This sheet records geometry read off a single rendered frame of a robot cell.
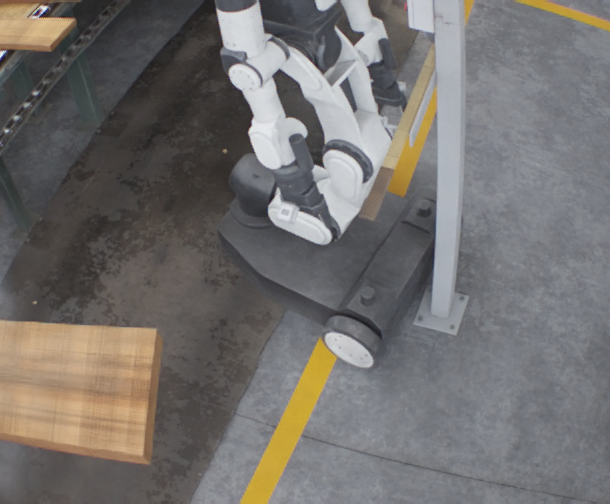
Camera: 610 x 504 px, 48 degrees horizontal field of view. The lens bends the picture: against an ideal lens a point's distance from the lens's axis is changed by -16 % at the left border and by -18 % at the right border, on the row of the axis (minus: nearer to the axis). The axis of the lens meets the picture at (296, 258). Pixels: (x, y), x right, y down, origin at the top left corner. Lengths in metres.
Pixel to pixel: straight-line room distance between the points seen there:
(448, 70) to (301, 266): 0.95
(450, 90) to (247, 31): 0.48
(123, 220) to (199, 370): 0.70
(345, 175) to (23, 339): 0.96
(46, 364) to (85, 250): 1.39
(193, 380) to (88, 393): 1.05
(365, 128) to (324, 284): 0.57
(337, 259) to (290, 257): 0.14
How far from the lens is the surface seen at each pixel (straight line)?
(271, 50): 1.67
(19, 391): 1.51
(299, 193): 1.91
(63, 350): 1.51
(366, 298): 2.23
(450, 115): 1.79
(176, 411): 2.41
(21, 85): 3.45
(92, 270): 2.78
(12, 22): 2.66
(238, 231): 2.50
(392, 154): 1.54
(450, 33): 1.62
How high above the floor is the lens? 2.13
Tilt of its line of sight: 54 degrees down
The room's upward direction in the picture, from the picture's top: 10 degrees counter-clockwise
